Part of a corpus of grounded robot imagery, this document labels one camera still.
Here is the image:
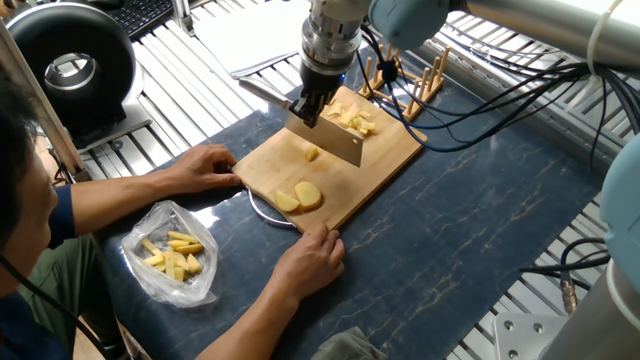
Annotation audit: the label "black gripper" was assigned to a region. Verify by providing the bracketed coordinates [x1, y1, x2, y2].
[291, 48, 353, 127]

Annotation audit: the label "steel cleaver knife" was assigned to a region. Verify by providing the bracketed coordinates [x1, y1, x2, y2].
[238, 78, 365, 168]

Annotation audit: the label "bamboo cutting board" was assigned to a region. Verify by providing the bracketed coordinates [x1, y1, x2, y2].
[240, 88, 428, 237]

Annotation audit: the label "person's right forearm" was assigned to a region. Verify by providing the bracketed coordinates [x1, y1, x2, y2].
[188, 285, 289, 360]

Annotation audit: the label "person's left forearm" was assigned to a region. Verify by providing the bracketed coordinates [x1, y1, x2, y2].
[50, 168, 179, 241]

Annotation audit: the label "person's left hand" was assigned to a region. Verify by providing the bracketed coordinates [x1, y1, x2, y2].
[160, 144, 244, 195]

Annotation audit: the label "person's right hand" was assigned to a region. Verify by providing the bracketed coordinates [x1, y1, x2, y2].
[262, 228, 346, 303]

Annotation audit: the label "wooden knife rack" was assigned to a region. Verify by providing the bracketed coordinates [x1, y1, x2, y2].
[360, 40, 451, 123]

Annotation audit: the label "white sheet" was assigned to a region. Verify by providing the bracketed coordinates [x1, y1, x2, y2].
[193, 0, 311, 81]

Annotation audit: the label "dark blue marble mat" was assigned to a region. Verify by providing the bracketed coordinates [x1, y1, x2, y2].
[95, 85, 623, 360]

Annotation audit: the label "black keyboard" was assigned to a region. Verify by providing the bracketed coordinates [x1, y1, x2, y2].
[95, 0, 179, 43]

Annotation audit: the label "plastic bag of potato sticks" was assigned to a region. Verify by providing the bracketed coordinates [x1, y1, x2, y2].
[120, 200, 219, 307]

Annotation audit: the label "grey-green cloth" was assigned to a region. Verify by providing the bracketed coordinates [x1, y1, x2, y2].
[308, 325, 389, 360]

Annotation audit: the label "wooden pole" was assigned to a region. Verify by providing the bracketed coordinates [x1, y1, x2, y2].
[0, 20, 93, 193]

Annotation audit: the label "metal mounting plate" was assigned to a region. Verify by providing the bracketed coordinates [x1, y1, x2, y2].
[490, 310, 576, 360]

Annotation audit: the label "olive trousers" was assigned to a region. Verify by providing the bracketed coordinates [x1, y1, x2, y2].
[0, 235, 136, 360]

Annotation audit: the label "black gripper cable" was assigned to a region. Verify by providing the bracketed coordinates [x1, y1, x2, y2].
[362, 25, 640, 151]

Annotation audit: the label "black round ring lamp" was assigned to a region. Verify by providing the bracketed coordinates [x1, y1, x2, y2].
[0, 3, 151, 151]

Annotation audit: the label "black cable with plug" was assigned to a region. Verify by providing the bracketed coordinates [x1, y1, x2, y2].
[520, 245, 613, 301]

